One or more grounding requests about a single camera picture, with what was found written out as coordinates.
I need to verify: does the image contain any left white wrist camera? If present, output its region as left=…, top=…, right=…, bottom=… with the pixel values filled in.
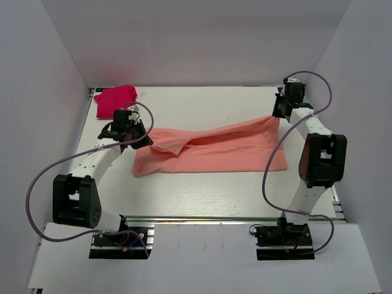
left=124, top=105, right=140, bottom=121

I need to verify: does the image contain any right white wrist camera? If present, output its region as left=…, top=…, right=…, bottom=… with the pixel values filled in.
left=284, top=78, right=301, bottom=84

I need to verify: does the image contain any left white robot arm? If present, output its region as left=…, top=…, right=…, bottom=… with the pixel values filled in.
left=52, top=106, right=153, bottom=244

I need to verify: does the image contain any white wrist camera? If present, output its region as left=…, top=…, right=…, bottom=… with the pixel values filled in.
left=124, top=105, right=140, bottom=121
left=284, top=78, right=301, bottom=84

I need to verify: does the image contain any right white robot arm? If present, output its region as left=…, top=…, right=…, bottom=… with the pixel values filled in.
left=272, top=78, right=347, bottom=244

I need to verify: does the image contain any folded magenta t shirt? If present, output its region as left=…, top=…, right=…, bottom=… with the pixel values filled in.
left=94, top=85, right=137, bottom=119

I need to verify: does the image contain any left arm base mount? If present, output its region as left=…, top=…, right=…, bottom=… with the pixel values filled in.
left=89, top=225, right=154, bottom=260

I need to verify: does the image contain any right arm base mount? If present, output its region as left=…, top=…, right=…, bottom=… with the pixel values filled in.
left=249, top=218, right=315, bottom=261

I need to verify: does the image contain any salmon pink t shirt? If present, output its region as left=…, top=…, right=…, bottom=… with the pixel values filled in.
left=131, top=116, right=287, bottom=177

